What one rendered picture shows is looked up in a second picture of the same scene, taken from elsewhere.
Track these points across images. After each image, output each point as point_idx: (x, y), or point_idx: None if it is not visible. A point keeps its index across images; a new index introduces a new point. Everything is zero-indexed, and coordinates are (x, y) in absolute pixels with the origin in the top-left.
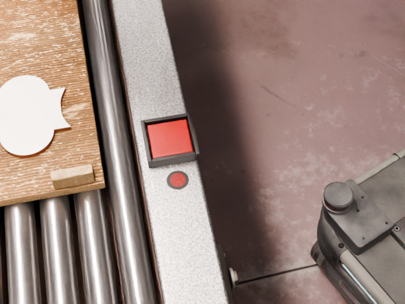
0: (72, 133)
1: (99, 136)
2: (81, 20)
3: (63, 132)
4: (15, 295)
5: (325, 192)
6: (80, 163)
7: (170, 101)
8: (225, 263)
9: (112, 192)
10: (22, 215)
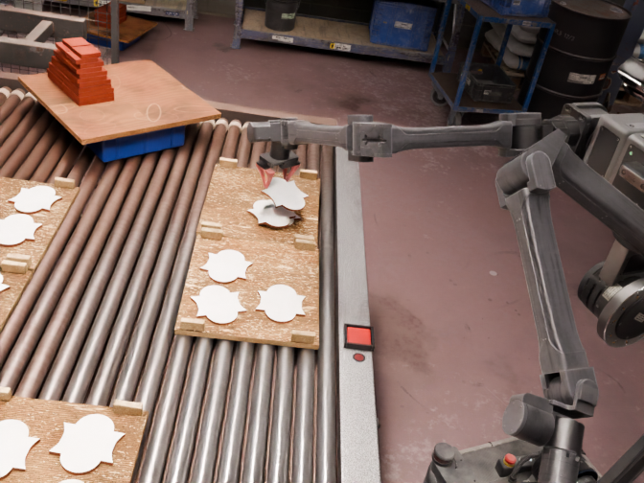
0: (305, 318)
1: None
2: None
3: (300, 316)
4: (258, 385)
5: (435, 447)
6: None
7: (361, 320)
8: None
9: (320, 354)
10: (268, 350)
